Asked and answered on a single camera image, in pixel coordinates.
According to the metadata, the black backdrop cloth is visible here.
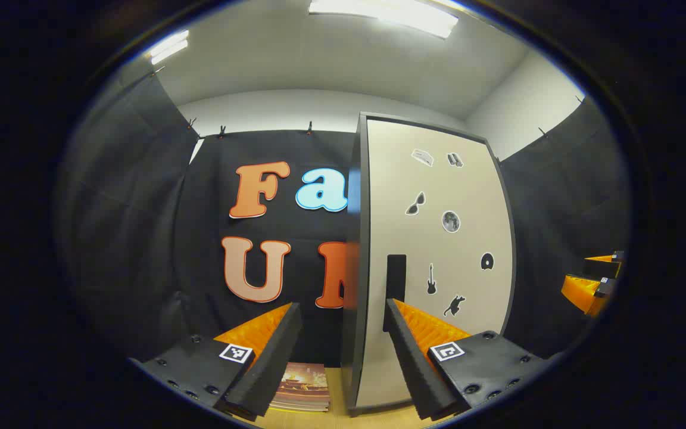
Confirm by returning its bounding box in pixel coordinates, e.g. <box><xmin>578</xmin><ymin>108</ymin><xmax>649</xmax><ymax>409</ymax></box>
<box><xmin>57</xmin><ymin>60</ymin><xmax>632</xmax><ymax>370</ymax></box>

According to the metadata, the dark grey cabinet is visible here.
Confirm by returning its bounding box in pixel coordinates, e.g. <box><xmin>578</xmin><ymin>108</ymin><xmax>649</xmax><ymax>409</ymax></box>
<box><xmin>340</xmin><ymin>111</ymin><xmax>519</xmax><ymax>418</ymax></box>

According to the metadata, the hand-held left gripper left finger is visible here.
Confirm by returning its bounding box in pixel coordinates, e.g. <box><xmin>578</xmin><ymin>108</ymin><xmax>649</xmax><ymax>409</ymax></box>
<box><xmin>129</xmin><ymin>302</ymin><xmax>303</xmax><ymax>421</ymax></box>

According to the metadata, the ceiling light panel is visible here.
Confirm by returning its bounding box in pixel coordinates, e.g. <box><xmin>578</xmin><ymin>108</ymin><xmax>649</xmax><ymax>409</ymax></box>
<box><xmin>144</xmin><ymin>30</ymin><xmax>190</xmax><ymax>65</ymax></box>
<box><xmin>308</xmin><ymin>0</ymin><xmax>460</xmax><ymax>39</ymax></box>

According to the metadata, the beige cabinet door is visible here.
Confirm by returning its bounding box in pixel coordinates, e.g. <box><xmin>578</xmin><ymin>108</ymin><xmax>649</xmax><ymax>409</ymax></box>
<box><xmin>356</xmin><ymin>116</ymin><xmax>517</xmax><ymax>412</ymax></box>

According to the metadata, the stack of books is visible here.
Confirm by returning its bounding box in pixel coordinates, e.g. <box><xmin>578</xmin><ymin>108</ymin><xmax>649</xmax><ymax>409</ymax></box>
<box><xmin>269</xmin><ymin>362</ymin><xmax>332</xmax><ymax>413</ymax></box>

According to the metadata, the black cabinet door handle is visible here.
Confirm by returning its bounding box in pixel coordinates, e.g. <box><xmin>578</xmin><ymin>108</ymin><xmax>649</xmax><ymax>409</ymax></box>
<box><xmin>383</xmin><ymin>254</ymin><xmax>407</xmax><ymax>332</ymax></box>

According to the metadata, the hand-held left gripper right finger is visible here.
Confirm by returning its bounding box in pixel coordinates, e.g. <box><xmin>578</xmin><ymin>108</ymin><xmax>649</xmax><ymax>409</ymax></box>
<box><xmin>383</xmin><ymin>298</ymin><xmax>561</xmax><ymax>421</ymax></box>

